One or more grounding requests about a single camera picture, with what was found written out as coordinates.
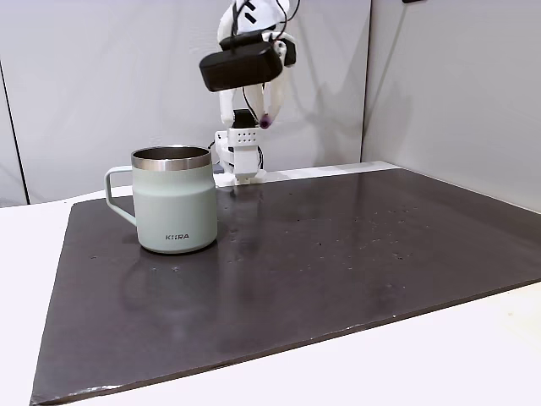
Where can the purple ribbed pen grip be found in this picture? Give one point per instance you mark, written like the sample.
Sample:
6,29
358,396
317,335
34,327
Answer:
265,122

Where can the sage green steel mug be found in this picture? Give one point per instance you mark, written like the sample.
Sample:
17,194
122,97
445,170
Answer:
175,203

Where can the black table mat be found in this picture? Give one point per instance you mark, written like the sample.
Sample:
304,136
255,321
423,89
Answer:
296,275

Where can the black camera box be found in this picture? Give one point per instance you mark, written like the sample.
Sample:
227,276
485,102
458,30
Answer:
238,67

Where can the black wall fixture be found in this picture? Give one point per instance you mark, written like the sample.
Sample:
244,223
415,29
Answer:
413,1

